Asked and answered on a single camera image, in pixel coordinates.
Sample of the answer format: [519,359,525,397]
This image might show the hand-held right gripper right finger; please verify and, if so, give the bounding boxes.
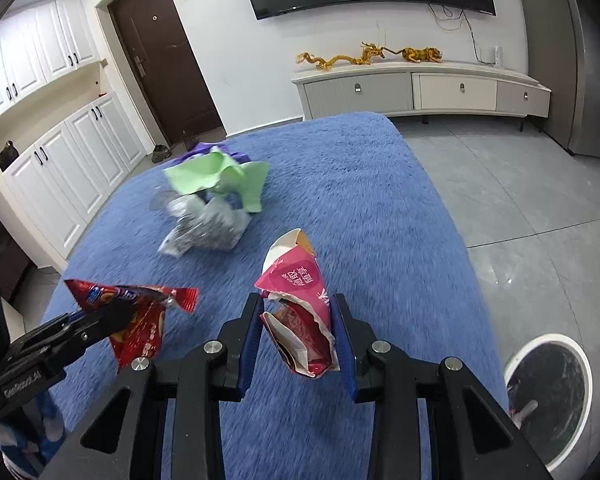
[332,294,556,480]

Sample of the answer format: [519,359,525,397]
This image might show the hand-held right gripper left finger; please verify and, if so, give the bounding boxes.
[37,292,264,480]

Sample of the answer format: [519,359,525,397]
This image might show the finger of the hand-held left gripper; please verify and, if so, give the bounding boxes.
[7,301,134,378]

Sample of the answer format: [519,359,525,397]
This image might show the red snack wrapper blue logo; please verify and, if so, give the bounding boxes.
[64,278,200,372]

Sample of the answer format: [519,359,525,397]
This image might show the pink snack wrapper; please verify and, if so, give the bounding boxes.
[255,228,341,379]

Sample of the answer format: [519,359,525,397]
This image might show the white round trash bin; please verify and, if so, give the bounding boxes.
[502,334,594,472]

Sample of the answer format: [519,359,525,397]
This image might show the clear crumpled plastic bag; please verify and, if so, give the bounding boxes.
[160,195,251,259]

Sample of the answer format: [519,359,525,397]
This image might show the blue fluffy blanket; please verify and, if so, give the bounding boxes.
[40,112,512,480]

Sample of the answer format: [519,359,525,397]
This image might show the white lower cabinets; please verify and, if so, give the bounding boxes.
[0,92,146,271]

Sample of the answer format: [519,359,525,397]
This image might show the white cabinets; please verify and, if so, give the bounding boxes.
[0,92,146,271]
[0,0,101,121]

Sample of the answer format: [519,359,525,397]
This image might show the green paper wrapper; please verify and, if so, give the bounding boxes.
[163,152,270,213]

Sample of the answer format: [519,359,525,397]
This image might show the dark bag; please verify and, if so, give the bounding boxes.
[0,140,21,171]

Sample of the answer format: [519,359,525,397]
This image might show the purple snack wrapper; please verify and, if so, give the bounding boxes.
[185,142,249,166]

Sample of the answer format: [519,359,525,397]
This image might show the white upper cabinets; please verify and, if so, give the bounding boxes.
[0,0,101,121]

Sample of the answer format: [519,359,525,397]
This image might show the white grey television stand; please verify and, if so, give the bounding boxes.
[291,60,553,124]

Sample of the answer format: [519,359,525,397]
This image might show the brown entrance door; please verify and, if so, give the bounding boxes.
[107,0,226,146]

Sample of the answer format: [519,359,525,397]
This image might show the long golden dragon figurine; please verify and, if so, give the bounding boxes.
[295,51,364,72]

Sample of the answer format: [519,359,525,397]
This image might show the small golden dragon figurine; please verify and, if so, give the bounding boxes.
[361,41,394,65]

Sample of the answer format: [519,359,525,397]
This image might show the golden tiger figurine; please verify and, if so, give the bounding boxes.
[400,46,445,65]

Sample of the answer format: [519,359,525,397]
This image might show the grey refrigerator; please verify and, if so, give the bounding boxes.
[510,0,600,171]

